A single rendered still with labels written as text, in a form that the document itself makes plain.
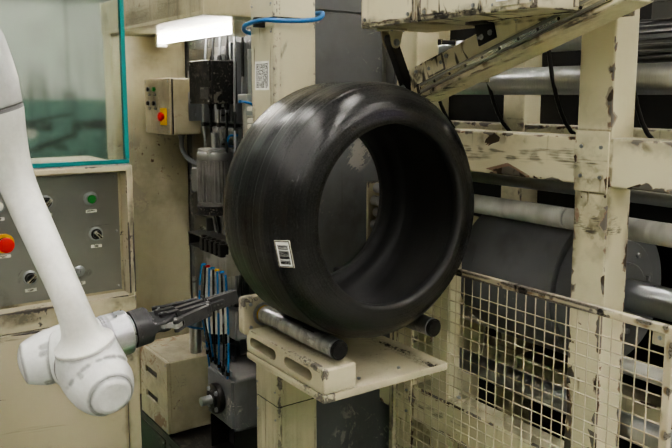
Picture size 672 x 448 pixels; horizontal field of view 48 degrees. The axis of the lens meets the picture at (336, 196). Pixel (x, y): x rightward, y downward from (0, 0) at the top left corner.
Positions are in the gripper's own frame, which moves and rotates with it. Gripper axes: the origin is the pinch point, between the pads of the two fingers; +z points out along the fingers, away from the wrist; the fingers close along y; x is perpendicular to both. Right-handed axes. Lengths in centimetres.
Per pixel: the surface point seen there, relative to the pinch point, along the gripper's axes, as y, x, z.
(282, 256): -10.3, -9.0, 10.4
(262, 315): 19.5, 14.5, 18.9
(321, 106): -7.6, -37.9, 26.3
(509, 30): -17, -49, 76
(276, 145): -3.8, -31.0, 16.2
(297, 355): -0.3, 18.5, 16.3
